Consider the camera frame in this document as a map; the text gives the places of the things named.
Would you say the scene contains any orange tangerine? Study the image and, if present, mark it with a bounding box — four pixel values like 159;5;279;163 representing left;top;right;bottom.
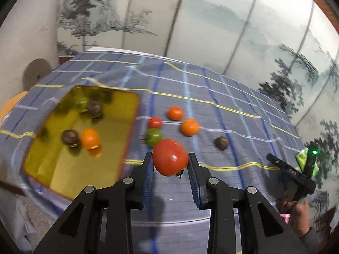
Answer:
80;128;101;150

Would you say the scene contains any large red tomato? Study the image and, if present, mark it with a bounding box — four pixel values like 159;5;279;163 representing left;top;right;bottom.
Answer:
153;138;189;177

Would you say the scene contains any right hand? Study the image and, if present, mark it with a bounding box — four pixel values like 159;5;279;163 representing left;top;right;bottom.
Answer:
280;197;310;238

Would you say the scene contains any grey cloth on chair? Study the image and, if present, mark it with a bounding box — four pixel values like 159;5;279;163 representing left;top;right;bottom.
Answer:
0;189;36;253

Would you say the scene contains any dark brown passion fruit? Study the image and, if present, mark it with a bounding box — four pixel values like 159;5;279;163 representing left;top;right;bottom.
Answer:
214;137;229;151

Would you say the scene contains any red gold metal tin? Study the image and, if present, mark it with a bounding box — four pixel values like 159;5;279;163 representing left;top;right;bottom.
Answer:
22;85;140;200

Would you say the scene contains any dark passion fruit in tin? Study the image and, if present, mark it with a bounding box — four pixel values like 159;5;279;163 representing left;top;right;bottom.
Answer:
61;130;81;147

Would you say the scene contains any green tomato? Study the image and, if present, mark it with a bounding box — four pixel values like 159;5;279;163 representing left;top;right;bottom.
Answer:
143;128;163;148

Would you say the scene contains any orange persimmon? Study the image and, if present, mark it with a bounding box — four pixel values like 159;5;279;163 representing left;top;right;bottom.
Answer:
181;119;200;137

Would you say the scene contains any small red tomato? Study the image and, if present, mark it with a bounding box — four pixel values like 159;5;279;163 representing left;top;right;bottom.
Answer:
148;116;163;129

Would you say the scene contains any dark walnut in tin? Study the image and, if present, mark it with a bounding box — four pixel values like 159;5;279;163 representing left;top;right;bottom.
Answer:
87;100;102;119

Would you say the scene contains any green fruit in tin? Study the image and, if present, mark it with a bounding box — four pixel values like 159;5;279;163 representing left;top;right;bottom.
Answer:
75;96;90;113

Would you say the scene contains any orange fruit far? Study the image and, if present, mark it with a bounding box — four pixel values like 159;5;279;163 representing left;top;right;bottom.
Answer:
167;106;185;121

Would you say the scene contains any blue plaid tablecloth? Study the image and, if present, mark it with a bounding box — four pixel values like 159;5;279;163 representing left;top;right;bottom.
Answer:
0;48;308;254

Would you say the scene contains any orange plastic stool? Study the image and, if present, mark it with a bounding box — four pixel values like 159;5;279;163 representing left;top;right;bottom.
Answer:
1;91;28;124

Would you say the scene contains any painted folding screen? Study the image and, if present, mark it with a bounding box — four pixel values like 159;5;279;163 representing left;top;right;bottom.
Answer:
57;0;338;223

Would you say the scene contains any round stone millstone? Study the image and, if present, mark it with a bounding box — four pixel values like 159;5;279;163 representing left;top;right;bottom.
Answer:
22;58;52;91

